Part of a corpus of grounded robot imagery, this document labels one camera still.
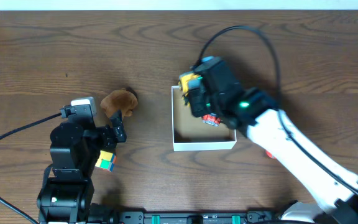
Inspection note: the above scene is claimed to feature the brown plush toy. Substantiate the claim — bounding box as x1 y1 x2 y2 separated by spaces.
100 89 138 118

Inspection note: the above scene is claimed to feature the colourful puzzle cube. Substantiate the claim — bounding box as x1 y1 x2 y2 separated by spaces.
95 151 116 172

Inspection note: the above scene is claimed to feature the red toy fire truck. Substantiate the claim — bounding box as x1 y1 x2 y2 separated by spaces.
201 114 221 127

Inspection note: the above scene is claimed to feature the yellow grey toy truck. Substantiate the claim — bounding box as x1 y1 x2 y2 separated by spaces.
178 72 203 96

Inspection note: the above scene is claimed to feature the red toy ball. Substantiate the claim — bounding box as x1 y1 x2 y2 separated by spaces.
265 151 276 159

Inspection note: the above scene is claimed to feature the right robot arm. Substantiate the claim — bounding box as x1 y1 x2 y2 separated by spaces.
179 57 358 223

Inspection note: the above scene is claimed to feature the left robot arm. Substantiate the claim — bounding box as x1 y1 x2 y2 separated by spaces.
37 105 126 223

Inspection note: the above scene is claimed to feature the white cardboard box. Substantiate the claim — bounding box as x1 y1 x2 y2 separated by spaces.
171 86 237 152

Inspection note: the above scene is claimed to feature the right black cable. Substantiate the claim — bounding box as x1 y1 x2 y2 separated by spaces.
191 25 358 212

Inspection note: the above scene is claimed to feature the black cable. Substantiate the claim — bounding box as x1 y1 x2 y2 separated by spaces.
0 112 63 224
191 25 358 212

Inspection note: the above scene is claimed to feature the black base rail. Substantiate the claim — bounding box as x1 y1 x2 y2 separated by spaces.
88 202 319 224

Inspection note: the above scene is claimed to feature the left black cable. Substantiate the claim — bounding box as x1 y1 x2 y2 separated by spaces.
0 112 63 224

